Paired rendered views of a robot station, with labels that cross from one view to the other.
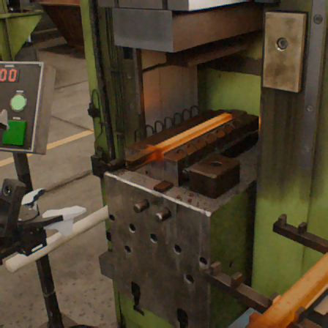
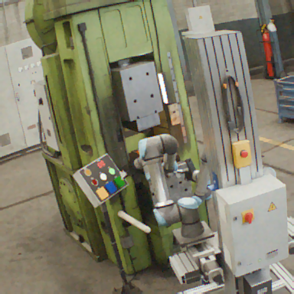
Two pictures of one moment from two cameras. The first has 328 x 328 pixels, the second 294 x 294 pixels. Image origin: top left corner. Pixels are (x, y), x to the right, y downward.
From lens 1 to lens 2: 3.59 m
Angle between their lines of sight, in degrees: 64
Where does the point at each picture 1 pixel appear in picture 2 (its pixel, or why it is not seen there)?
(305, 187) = (187, 148)
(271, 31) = (171, 109)
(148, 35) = (151, 122)
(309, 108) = (182, 125)
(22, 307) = not seen: outside the picture
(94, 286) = (99, 282)
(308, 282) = not seen: hidden behind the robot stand
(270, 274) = not seen: hidden behind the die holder
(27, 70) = (105, 158)
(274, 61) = (173, 117)
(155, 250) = (172, 191)
